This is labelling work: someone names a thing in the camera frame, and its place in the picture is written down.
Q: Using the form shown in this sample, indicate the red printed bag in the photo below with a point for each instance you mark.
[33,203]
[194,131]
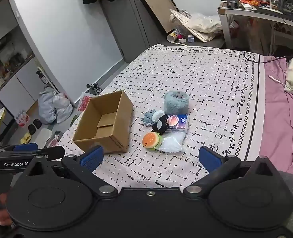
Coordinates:
[84,101]

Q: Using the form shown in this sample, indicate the fluffy light blue plush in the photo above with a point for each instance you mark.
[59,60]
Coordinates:
[176,104]

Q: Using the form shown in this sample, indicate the pink bed sheet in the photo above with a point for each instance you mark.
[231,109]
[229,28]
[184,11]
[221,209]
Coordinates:
[278,119]

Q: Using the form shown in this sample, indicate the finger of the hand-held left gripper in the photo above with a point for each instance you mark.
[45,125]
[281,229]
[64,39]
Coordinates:
[53,152]
[24,147]

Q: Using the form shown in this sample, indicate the black and white toy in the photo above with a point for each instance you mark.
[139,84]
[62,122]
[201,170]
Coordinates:
[160,126]

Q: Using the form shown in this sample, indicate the brown framed board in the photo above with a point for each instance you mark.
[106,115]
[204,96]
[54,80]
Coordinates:
[158,7]

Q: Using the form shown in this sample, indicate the blue denim octopus plush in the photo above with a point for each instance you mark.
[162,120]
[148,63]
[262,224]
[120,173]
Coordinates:
[148,118]

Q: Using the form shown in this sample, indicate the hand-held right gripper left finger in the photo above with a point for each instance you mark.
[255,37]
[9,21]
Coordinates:
[91,157]

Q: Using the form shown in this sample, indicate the person's left hand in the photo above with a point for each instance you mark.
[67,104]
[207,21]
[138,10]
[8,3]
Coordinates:
[2,217]

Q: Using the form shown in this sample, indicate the small blue box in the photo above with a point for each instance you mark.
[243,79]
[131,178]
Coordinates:
[190,38]

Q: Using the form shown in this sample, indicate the yellow slipper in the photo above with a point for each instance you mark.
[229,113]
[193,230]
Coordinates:
[26,138]

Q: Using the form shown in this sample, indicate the blue tissue packet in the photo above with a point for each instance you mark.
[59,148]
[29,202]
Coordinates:
[179,123]

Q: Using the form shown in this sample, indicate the white tied trash bags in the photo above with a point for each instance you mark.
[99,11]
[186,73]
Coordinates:
[54,106]

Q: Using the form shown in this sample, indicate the brown cardboard box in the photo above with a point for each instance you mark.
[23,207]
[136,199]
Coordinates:
[86,133]

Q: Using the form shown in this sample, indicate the clear plastic bag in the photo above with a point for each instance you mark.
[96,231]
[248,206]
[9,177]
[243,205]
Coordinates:
[171,143]

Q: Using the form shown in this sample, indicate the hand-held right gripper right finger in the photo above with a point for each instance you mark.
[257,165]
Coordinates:
[209,157]

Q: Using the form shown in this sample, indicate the black slipper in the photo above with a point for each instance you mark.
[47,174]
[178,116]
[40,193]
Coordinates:
[32,129]
[38,123]

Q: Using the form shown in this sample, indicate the thin white stick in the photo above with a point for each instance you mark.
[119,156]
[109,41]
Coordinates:
[180,44]

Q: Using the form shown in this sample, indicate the black and white striped shoe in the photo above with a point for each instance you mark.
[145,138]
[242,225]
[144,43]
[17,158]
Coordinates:
[94,88]

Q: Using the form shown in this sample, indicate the white crumpled plastic bag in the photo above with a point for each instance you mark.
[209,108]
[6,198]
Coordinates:
[206,23]

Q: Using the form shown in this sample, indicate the grey door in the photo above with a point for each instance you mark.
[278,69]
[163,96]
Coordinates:
[126,24]

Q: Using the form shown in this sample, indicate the black and white printed blanket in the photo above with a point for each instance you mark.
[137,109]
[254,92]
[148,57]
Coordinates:
[186,79]

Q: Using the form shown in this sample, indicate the red flat packet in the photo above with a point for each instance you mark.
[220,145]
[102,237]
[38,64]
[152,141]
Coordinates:
[252,2]

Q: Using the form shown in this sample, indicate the grey desk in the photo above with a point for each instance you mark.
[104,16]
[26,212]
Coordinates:
[250,13]

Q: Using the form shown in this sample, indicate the yellow paper cup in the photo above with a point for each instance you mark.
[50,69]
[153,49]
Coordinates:
[173,36]

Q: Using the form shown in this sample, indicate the patterned woven tote bag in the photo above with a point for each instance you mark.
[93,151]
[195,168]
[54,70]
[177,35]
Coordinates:
[183,21]

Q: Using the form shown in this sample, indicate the red cup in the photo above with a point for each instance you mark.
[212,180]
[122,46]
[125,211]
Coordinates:
[233,29]

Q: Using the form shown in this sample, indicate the white shelf cabinet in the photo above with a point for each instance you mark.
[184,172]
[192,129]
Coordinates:
[17,79]

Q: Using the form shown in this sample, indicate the burger plush toy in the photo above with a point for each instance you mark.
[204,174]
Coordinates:
[150,140]

